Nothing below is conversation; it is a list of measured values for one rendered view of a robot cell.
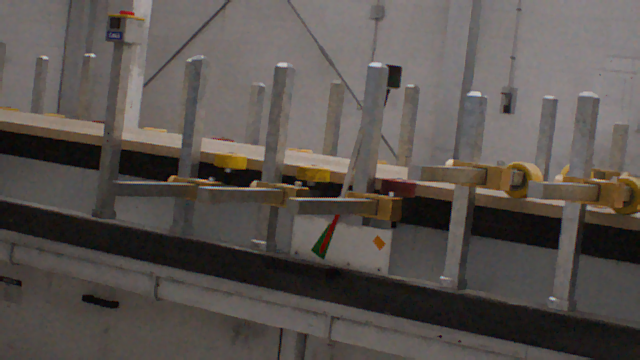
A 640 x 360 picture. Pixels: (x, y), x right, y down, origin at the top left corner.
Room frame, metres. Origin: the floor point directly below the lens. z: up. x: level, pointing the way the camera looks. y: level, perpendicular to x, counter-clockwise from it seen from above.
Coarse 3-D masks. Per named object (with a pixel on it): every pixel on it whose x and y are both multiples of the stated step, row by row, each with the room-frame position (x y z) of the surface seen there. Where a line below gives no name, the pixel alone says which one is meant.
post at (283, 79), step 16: (288, 64) 2.94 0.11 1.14; (288, 80) 2.94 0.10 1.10; (272, 96) 2.95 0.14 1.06; (288, 96) 2.95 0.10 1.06; (272, 112) 2.94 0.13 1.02; (288, 112) 2.95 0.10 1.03; (272, 128) 2.94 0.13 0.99; (272, 144) 2.94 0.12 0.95; (272, 160) 2.93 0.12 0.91; (272, 176) 2.93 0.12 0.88; (272, 208) 2.94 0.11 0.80; (256, 224) 2.95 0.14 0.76; (272, 224) 2.94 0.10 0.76; (256, 240) 2.95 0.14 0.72; (272, 240) 2.95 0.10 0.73
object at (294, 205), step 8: (288, 200) 2.52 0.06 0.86; (296, 200) 2.51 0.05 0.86; (304, 200) 2.53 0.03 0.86; (312, 200) 2.55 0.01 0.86; (320, 200) 2.58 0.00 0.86; (328, 200) 2.60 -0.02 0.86; (336, 200) 2.63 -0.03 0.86; (344, 200) 2.65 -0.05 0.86; (352, 200) 2.68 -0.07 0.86; (360, 200) 2.71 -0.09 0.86; (368, 200) 2.74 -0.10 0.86; (288, 208) 2.52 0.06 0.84; (296, 208) 2.51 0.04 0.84; (304, 208) 2.53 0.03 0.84; (312, 208) 2.55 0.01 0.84; (320, 208) 2.58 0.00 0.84; (328, 208) 2.60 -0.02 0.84; (336, 208) 2.63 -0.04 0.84; (344, 208) 2.66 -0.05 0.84; (352, 208) 2.68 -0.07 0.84; (360, 208) 2.71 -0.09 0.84; (368, 208) 2.74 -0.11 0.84
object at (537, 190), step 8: (536, 184) 2.27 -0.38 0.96; (544, 184) 2.26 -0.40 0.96; (552, 184) 2.30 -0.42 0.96; (560, 184) 2.33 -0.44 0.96; (568, 184) 2.36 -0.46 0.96; (576, 184) 2.41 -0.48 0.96; (584, 184) 2.46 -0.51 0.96; (528, 192) 2.28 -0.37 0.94; (536, 192) 2.27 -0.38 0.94; (544, 192) 2.27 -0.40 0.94; (552, 192) 2.30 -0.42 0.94; (560, 192) 2.33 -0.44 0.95; (568, 192) 2.36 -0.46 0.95; (576, 192) 2.40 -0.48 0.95; (584, 192) 2.43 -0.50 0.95; (592, 192) 2.47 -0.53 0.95; (624, 192) 2.62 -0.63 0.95; (584, 200) 2.44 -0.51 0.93; (592, 200) 2.47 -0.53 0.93; (624, 200) 2.62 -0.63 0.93
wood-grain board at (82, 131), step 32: (0, 128) 3.67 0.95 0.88; (32, 128) 3.60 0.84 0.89; (64, 128) 3.62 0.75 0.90; (96, 128) 3.93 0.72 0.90; (128, 128) 4.29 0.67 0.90; (256, 160) 3.17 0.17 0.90; (288, 160) 3.31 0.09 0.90; (320, 160) 3.53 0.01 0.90; (416, 192) 2.92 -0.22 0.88; (448, 192) 2.87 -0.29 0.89; (480, 192) 2.86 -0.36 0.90; (608, 224) 2.66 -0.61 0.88
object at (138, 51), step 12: (144, 0) 4.46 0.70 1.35; (144, 12) 4.47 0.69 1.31; (144, 24) 4.47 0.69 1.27; (144, 36) 4.48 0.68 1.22; (132, 48) 4.47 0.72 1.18; (144, 48) 4.49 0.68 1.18; (132, 60) 4.47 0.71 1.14; (144, 60) 4.49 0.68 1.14; (132, 72) 4.46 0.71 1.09; (132, 84) 4.46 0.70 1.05; (132, 96) 4.46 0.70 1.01; (132, 108) 4.46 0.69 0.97; (132, 120) 4.47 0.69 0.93
